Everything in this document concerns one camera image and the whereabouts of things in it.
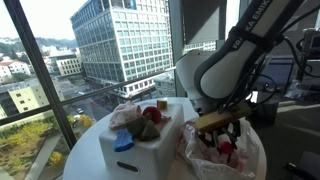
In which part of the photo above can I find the yellow green block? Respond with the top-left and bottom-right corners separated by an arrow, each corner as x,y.
157,100 -> 168,110

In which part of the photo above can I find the white plastic shopping bag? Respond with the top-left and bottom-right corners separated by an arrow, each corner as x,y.
176,120 -> 260,180

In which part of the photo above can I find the metal window railing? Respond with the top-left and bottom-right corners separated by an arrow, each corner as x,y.
0,66 -> 176,126

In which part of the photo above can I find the red plush ball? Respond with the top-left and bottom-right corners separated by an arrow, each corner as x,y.
219,141 -> 234,155

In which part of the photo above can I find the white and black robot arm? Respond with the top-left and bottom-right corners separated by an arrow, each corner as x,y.
176,0 -> 305,148

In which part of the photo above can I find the black equipment stand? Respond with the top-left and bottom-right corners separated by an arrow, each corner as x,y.
259,27 -> 320,101

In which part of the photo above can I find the blue sponge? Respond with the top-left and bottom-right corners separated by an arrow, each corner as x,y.
113,129 -> 134,152

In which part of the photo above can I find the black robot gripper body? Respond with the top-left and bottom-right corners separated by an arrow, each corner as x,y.
198,120 -> 241,148

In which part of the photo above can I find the round white table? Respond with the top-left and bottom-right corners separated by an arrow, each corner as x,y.
63,97 -> 267,180

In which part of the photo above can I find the white plastic basket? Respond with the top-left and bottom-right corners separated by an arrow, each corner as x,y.
99,103 -> 184,180

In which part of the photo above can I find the dark green bean bag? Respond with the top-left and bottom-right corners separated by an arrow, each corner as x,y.
126,114 -> 160,142

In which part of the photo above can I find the pink cloth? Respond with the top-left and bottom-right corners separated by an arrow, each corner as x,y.
109,101 -> 142,130

